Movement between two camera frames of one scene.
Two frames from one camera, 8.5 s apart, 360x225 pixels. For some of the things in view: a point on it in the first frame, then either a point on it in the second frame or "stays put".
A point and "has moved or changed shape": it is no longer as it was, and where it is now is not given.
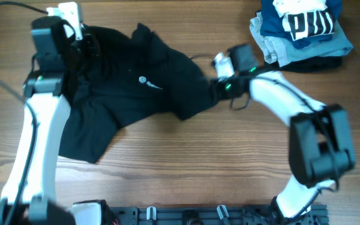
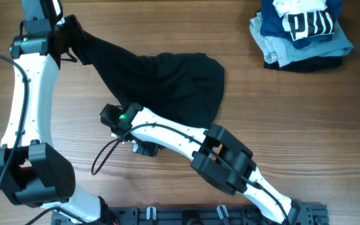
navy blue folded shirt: (271, 23) stays put
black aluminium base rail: (244, 215) stays put
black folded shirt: (326, 64) stays put
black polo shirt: (115, 80) has moved or changed shape
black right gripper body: (224, 89) to (144, 146)
